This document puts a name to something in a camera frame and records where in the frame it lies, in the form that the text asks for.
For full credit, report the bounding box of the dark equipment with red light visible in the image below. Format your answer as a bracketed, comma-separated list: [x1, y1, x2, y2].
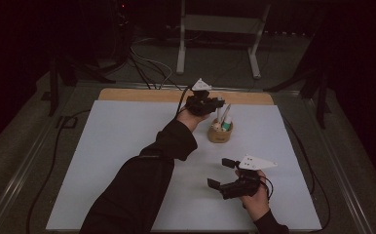
[109, 0, 134, 64]

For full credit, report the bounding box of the black floor cable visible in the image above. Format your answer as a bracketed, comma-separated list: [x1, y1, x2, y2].
[282, 115, 332, 234]
[25, 109, 92, 234]

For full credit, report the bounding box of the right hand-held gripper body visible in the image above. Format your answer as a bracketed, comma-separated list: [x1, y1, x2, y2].
[219, 153, 279, 201]

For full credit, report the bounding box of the right hand-held gripper cable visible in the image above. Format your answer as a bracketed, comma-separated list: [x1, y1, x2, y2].
[259, 178, 275, 201]

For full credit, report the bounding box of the round wooden pen holder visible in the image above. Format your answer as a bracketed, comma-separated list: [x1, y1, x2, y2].
[207, 118, 235, 144]

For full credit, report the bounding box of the hand-held gripper cable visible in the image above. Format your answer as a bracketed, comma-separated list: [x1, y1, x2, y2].
[259, 178, 275, 201]
[174, 86, 193, 116]

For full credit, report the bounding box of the person's left hand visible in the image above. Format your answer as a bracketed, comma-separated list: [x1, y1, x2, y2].
[175, 107, 210, 134]

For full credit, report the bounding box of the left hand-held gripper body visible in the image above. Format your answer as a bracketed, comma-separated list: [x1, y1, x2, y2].
[184, 77, 218, 117]

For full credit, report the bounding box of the white green glue stick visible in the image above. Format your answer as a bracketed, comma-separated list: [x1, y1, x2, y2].
[221, 115, 234, 133]

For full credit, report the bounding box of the left hand-held gripper cable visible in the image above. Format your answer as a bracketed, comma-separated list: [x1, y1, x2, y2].
[174, 86, 193, 116]

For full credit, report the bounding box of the grey metal stand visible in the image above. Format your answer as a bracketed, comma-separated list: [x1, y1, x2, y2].
[175, 0, 272, 80]

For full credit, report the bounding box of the person's right hand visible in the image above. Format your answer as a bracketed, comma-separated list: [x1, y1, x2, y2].
[235, 169, 272, 222]

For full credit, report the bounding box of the white floor cable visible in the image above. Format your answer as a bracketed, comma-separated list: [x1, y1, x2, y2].
[130, 45, 174, 90]

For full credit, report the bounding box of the white table mat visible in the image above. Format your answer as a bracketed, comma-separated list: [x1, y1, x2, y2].
[45, 99, 322, 232]

